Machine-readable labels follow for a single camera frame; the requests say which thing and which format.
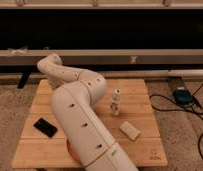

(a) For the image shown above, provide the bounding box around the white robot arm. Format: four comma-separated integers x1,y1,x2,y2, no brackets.
37,54,139,171

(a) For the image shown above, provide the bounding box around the beige rectangular sponge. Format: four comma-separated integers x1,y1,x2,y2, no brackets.
119,121,141,141

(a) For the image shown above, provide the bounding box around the dark blue power adapter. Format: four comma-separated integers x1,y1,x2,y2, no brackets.
173,87,193,106

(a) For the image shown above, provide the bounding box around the black rectangular phone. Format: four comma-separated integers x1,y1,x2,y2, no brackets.
34,118,58,138

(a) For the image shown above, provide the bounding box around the black bracket leg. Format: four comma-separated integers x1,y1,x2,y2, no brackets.
17,72,31,89

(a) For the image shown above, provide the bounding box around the black floor cable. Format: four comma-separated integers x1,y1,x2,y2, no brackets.
148,75,203,168

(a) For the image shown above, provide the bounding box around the wooden table board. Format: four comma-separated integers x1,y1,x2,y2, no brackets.
11,79,167,169

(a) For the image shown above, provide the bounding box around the orange ceramic bowl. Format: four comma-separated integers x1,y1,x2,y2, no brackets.
67,140,81,163

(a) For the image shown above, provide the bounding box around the grey horizontal rail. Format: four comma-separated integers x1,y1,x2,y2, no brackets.
0,49,203,66

